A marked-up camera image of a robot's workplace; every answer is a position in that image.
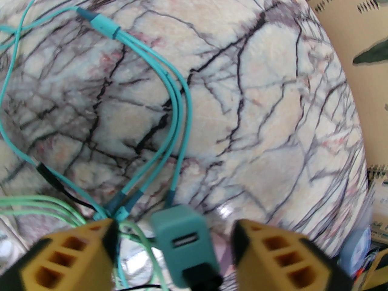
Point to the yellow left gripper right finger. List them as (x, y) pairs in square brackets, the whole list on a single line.
[(279, 262)]

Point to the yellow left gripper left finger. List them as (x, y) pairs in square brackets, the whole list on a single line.
[(60, 259)]

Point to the teal USB charger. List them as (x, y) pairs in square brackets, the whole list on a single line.
[(178, 223)]

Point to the light blue kitchen timer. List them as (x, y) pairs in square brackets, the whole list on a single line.
[(356, 242)]

